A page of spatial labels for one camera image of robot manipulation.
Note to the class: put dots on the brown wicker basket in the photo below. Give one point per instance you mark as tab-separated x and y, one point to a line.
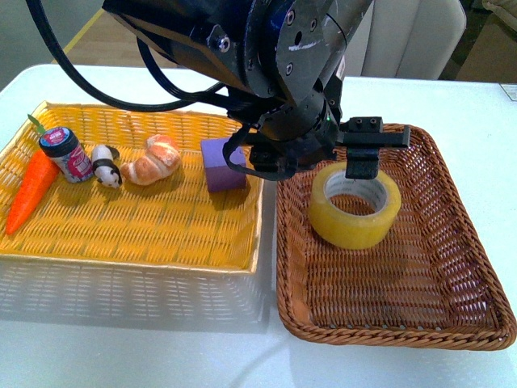
427	284

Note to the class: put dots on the small black lidded jar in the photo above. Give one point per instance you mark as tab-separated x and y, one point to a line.
62	146

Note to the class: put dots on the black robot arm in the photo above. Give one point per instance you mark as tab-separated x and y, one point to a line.
282	63

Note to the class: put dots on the toy croissant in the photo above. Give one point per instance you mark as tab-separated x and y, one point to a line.
161	160

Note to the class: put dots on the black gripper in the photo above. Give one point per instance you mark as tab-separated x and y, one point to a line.
290	138

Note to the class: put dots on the clear yellow tape roll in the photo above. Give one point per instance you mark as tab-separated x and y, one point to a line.
347	230

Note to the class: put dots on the orange toy carrot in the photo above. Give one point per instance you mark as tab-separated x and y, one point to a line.
38	179

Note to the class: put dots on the grey chair right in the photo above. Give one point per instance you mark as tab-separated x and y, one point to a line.
405	39

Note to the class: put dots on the white label sticker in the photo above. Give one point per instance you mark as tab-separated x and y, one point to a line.
510	90

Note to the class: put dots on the toy panda figure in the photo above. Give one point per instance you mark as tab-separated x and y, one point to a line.
104	168

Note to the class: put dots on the purple foam cube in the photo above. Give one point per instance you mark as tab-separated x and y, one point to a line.
218	175

